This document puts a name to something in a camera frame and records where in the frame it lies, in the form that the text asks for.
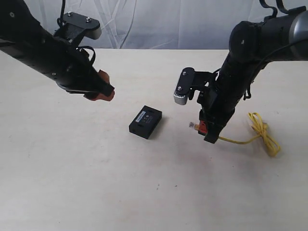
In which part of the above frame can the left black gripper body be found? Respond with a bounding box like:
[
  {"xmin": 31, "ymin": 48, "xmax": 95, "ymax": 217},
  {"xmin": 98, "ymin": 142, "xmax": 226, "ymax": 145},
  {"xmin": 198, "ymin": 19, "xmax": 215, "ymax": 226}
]
[{"xmin": 40, "ymin": 36, "xmax": 113, "ymax": 95}]

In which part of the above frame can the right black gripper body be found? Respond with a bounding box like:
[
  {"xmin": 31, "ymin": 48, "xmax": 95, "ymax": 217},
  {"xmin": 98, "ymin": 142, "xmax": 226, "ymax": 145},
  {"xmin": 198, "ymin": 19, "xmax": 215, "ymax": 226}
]
[{"xmin": 197, "ymin": 69, "xmax": 248, "ymax": 129}]

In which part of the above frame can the small black box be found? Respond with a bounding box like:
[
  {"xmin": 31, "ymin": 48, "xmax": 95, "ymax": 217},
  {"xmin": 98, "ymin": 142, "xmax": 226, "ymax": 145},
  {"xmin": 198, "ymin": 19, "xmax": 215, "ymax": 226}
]
[{"xmin": 128, "ymin": 105, "xmax": 162, "ymax": 139}]

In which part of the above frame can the yellow ethernet cable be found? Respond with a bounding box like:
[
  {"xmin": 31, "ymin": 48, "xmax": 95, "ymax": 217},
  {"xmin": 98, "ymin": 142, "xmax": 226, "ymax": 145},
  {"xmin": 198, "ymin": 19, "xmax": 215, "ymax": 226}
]
[{"xmin": 188, "ymin": 112, "xmax": 281, "ymax": 158}]

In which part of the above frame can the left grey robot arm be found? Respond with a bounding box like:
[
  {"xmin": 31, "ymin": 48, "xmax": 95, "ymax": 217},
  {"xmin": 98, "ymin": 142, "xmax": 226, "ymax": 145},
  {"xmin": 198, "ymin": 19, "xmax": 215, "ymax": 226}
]
[{"xmin": 0, "ymin": 0, "xmax": 115, "ymax": 101}]

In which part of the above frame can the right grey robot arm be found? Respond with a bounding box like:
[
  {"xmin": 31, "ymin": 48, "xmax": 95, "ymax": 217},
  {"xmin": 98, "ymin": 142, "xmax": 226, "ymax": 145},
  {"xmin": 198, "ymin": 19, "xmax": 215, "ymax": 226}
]
[{"xmin": 199, "ymin": 6, "xmax": 308, "ymax": 143}]

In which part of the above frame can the white backdrop curtain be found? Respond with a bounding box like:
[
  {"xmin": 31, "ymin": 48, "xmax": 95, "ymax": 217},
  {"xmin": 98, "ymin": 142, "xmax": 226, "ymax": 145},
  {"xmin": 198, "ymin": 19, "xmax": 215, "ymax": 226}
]
[{"xmin": 26, "ymin": 0, "xmax": 271, "ymax": 50}]

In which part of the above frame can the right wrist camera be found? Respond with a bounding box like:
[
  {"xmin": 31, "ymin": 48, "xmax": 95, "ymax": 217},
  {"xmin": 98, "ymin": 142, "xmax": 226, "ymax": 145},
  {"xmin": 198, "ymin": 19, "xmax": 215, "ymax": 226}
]
[{"xmin": 173, "ymin": 67, "xmax": 214, "ymax": 105}]

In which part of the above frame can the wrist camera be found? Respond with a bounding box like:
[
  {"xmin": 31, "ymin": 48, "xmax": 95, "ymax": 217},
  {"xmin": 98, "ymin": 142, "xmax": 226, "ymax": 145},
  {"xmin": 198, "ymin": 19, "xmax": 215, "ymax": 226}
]
[
  {"xmin": 173, "ymin": 67, "xmax": 214, "ymax": 105},
  {"xmin": 54, "ymin": 12, "xmax": 102, "ymax": 46}
]

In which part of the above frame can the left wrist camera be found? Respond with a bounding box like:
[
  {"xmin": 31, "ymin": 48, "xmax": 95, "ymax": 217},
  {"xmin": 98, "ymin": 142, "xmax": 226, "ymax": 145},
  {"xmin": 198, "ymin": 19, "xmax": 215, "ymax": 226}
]
[{"xmin": 54, "ymin": 12, "xmax": 102, "ymax": 46}]

